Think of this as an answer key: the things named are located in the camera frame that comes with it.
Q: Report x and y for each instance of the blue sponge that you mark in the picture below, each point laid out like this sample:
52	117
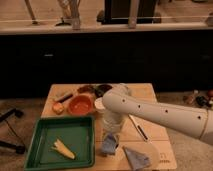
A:
109	144

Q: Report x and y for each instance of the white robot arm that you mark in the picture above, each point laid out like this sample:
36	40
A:
194	122

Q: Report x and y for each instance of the white cup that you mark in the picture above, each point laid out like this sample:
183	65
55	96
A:
99	105

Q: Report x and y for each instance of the dark brown bowl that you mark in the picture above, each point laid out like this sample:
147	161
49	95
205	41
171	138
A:
102	89

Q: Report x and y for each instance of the dark red plate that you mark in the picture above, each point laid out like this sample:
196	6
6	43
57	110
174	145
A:
86	89

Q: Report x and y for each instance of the orange bowl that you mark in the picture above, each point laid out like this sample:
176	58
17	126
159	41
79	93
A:
80	105

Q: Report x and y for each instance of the wooden table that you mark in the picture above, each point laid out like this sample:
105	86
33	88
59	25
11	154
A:
159	149

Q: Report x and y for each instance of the green plastic tray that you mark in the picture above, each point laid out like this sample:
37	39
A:
76	133

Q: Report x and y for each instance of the yellow corn toy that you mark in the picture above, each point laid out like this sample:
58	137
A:
62	149

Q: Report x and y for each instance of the blue cloth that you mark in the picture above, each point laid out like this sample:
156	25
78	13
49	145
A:
137	160

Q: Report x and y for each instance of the clutter of items on floor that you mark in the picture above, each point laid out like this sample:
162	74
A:
199	98

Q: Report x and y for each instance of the black chair base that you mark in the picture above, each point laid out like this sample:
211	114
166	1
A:
19	149

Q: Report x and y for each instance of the black handled brush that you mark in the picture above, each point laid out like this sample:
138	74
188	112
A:
63	97

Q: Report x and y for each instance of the black handled knife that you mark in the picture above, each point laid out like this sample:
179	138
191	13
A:
138	128

